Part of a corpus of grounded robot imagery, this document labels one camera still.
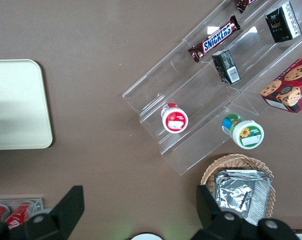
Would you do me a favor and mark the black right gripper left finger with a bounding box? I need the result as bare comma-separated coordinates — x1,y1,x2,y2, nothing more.
0,185,85,240

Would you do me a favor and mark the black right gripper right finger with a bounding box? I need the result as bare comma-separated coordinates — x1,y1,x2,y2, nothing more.
192,184,300,240

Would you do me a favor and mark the woven wicker basket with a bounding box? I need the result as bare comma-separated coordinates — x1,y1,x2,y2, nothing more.
200,153,277,220

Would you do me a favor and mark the cream plastic tray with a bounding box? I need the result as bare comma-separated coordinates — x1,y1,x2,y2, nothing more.
0,58,53,151

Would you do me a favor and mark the clear acrylic can holder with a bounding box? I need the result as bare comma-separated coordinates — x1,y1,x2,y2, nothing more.
0,197,44,218

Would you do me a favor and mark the white round object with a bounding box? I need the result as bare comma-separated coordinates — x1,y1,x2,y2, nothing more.
130,233,164,240

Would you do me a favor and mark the green sunflower lid jar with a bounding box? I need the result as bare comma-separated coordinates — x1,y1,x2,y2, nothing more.
221,113,265,150

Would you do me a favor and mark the red lid jar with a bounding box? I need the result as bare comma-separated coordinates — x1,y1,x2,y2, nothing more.
160,102,189,134

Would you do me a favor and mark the clear acrylic stepped display stand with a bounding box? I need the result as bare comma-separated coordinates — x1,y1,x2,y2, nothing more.
122,0,302,176

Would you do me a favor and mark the red chocolate chip cookie box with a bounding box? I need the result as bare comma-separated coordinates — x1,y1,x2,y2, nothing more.
260,50,302,114

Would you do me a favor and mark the small black barcode carton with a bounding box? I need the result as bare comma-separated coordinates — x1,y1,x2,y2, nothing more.
212,48,242,85

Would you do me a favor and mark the Snickers chocolate bar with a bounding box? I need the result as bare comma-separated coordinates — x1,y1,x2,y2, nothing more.
187,15,241,63

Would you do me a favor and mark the tall black drink carton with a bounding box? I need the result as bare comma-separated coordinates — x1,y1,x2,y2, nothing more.
265,0,302,44

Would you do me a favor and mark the brown wrapped chocolate bar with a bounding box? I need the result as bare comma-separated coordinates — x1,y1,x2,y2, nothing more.
234,0,259,15

